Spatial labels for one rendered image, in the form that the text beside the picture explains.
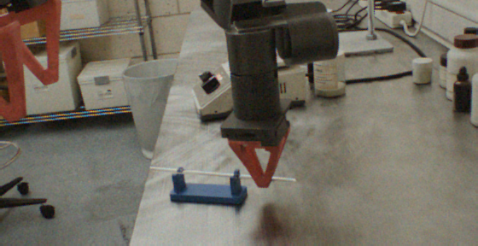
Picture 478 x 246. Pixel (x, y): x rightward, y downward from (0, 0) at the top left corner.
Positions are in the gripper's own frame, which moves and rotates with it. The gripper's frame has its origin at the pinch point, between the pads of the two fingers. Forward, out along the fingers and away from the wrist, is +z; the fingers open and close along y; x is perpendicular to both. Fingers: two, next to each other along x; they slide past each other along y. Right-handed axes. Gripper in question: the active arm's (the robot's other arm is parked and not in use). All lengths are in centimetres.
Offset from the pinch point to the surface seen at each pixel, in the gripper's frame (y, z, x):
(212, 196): -1.6, 1.9, 6.6
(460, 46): 37.9, -6.9, -24.8
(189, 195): -1.7, 2.0, 9.8
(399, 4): 98, -3, -12
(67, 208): 113, 79, 121
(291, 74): 33.9, -3.3, 3.7
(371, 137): 21.0, 2.8, -11.5
